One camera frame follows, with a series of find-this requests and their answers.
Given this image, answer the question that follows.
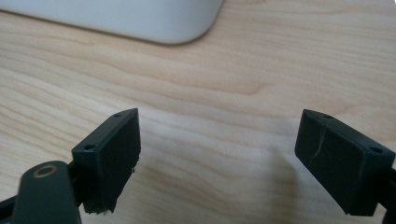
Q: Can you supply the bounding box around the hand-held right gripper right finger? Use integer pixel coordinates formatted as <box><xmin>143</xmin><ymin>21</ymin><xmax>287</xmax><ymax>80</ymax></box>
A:
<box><xmin>293</xmin><ymin>108</ymin><xmax>396</xmax><ymax>217</ymax></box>

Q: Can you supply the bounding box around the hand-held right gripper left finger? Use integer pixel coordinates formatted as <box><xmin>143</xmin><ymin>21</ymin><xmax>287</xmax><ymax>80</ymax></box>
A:
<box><xmin>71</xmin><ymin>107</ymin><xmax>142</xmax><ymax>216</ymax></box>

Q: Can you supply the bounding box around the white plastic bin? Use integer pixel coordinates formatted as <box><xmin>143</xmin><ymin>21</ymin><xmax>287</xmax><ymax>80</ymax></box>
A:
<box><xmin>0</xmin><ymin>0</ymin><xmax>225</xmax><ymax>46</ymax></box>

